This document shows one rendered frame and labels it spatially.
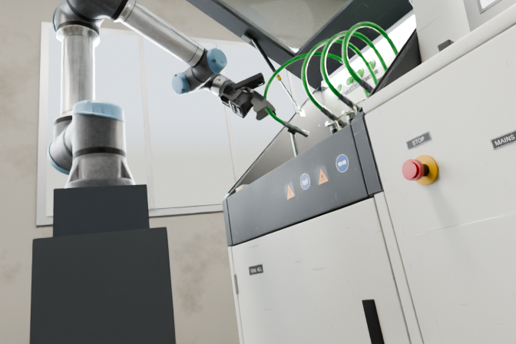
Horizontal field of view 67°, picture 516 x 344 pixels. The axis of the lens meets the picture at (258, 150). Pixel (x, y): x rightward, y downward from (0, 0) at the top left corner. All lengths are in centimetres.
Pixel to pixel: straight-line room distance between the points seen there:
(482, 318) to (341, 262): 30
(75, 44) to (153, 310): 76
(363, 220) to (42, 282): 60
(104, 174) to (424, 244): 64
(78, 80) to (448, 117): 90
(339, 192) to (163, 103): 227
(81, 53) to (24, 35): 205
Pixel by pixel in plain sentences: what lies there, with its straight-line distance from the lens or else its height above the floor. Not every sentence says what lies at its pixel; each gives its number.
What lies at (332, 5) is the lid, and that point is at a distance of 157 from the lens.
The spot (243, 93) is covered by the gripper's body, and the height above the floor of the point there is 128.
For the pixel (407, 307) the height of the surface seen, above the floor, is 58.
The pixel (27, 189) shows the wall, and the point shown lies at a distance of 277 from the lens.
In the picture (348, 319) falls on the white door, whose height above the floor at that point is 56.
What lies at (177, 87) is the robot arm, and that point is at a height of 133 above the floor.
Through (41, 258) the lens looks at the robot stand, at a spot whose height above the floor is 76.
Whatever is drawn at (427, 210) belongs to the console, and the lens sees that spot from 73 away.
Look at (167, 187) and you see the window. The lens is 276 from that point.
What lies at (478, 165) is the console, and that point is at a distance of 68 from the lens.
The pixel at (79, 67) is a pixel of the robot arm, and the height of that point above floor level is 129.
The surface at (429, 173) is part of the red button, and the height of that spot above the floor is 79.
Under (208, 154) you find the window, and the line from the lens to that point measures 290.
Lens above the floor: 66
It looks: 18 degrees up
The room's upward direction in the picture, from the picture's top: 9 degrees counter-clockwise
